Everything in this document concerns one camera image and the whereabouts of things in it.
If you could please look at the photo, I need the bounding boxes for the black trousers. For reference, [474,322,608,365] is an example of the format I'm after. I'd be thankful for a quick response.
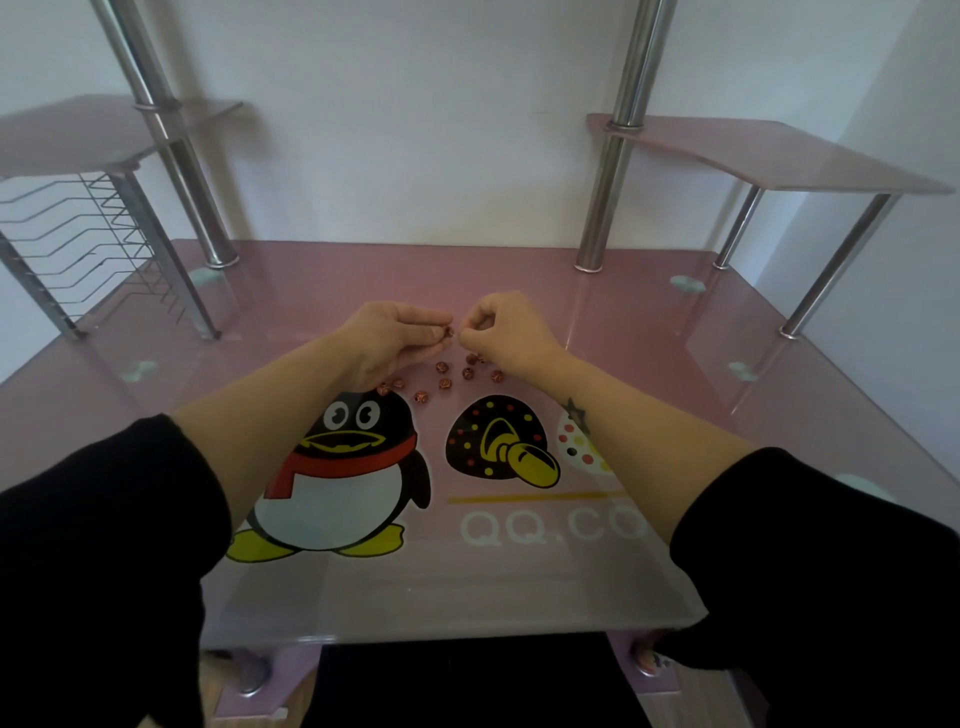
[302,632,655,728]

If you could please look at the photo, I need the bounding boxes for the person's right forearm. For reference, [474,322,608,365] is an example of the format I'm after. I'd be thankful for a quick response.
[541,351,760,547]

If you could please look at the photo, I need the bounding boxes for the wire disc rack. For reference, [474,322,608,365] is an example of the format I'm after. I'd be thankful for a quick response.
[0,171,186,327]

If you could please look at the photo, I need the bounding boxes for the person's left forearm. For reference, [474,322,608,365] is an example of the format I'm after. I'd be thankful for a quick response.
[169,327,363,531]

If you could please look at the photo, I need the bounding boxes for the tall chrome pole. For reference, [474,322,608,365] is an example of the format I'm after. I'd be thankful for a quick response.
[89,0,241,270]
[574,0,681,274]

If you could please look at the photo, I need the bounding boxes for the person's right hand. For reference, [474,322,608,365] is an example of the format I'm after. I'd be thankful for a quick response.
[457,290,573,385]

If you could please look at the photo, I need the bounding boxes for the penguin decal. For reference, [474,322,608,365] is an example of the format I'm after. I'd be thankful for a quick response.
[225,388,434,564]

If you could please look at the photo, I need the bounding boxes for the person's left hand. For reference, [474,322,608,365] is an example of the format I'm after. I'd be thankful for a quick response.
[337,300,456,393]

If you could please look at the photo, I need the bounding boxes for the black right sleeve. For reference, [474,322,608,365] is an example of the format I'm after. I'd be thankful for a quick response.
[654,447,960,728]

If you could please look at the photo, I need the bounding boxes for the black left sleeve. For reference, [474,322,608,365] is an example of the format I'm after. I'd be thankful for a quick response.
[0,413,233,728]

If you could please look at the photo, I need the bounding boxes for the pink desk leg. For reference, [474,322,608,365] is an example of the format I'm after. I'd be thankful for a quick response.
[606,630,682,697]
[212,643,325,723]

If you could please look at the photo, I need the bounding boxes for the short chrome support pole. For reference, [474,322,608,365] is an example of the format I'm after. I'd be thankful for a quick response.
[0,231,87,343]
[778,192,902,342]
[711,185,767,272]
[107,170,222,342]

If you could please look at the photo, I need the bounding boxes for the black sleeve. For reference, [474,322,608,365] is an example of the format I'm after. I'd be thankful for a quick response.
[654,447,960,728]
[0,413,233,728]

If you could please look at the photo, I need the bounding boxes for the scatter of brown beads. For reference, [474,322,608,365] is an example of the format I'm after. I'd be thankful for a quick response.
[375,351,508,406]

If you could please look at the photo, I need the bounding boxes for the pink glass shelf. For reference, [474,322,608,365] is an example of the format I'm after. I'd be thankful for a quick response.
[585,111,956,197]
[0,93,246,180]

